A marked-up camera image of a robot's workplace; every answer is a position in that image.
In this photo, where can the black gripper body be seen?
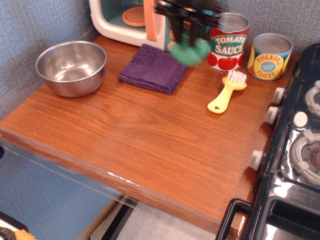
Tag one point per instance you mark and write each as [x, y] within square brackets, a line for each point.
[200, 12]

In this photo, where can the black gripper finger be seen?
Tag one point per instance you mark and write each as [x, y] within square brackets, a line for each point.
[178, 30]
[195, 33]

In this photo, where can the green toy broccoli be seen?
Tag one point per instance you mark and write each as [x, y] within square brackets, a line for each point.
[190, 55]

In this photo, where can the tomato sauce can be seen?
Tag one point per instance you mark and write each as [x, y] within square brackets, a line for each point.
[227, 41]

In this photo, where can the toy microwave oven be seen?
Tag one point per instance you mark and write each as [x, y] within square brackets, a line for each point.
[133, 22]

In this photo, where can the purple folded cloth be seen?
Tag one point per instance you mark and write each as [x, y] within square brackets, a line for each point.
[153, 69]

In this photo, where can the yellow toy brush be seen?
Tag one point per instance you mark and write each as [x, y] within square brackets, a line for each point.
[234, 81]

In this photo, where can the pineapple slices can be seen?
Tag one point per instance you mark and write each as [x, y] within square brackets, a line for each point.
[269, 56]

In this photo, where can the stainless steel bowl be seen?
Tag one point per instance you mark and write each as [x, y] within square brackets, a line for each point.
[72, 69]

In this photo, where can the black toy stove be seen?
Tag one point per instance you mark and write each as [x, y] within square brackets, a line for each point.
[286, 203]

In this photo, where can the orange black object bottom left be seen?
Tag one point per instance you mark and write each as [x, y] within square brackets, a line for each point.
[12, 229]

